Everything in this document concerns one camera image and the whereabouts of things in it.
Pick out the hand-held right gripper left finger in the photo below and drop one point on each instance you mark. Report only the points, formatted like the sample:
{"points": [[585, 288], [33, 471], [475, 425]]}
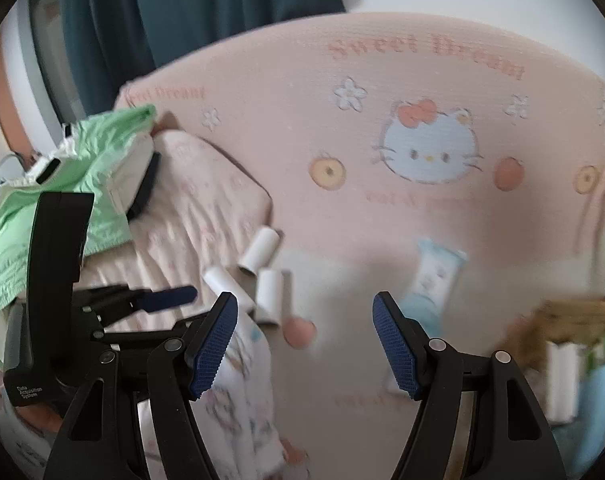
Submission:
{"points": [[212, 350]]}

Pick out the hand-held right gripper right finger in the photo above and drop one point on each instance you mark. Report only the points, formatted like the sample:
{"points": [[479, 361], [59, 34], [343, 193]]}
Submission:
{"points": [[397, 350]]}

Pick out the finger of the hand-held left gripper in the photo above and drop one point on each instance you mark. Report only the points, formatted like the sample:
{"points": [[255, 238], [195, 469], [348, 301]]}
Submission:
{"points": [[142, 335], [167, 297]]}

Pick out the white paper roll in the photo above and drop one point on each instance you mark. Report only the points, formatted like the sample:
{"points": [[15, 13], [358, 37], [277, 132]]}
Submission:
{"points": [[225, 285], [272, 297], [562, 380]]}

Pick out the white plastic tube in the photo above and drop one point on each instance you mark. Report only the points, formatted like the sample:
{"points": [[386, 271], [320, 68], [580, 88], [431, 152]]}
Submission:
{"points": [[259, 250]]}

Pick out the brown cardboard box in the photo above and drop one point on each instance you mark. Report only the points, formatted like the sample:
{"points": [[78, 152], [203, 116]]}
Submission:
{"points": [[572, 310]]}

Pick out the pink striped pillow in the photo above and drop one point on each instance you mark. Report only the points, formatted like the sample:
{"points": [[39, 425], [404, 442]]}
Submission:
{"points": [[197, 200]]}

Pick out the light green cloth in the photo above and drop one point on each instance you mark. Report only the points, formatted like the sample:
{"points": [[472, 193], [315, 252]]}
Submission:
{"points": [[97, 160]]}

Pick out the white and navy bag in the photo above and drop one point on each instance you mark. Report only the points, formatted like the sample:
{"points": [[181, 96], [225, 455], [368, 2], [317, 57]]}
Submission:
{"points": [[137, 170]]}

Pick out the pink printed bed mat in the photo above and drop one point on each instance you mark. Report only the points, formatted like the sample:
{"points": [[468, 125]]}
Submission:
{"points": [[332, 200]]}

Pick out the teal curtain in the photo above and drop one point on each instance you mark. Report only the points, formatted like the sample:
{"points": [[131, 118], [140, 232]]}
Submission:
{"points": [[182, 0]]}

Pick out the white window frame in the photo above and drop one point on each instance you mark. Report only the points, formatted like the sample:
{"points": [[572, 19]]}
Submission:
{"points": [[37, 60]]}

